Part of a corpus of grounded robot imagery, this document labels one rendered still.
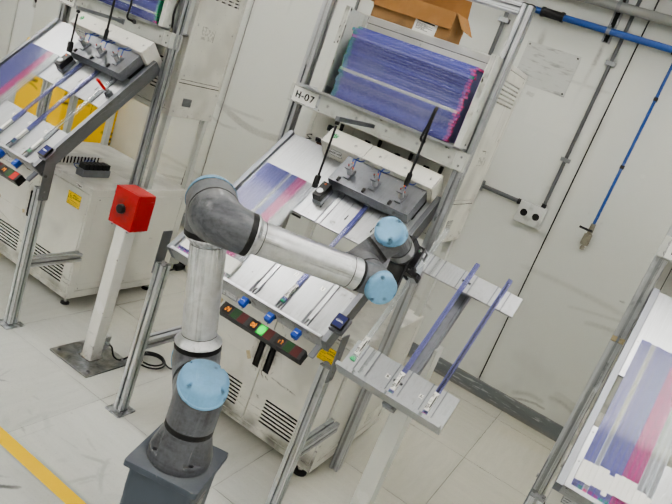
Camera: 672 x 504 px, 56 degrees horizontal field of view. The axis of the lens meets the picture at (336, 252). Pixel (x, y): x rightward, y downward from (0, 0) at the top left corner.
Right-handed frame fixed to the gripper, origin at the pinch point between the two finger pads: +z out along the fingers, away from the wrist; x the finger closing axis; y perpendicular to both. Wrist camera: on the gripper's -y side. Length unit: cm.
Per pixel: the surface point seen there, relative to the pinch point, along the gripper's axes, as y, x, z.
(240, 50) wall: 118, 239, 154
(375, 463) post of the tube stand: -51, -11, 35
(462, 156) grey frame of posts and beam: 52, 15, 25
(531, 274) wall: 71, -1, 182
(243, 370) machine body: -52, 59, 59
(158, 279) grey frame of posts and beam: -39, 87, 18
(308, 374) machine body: -39, 32, 53
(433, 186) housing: 39, 20, 29
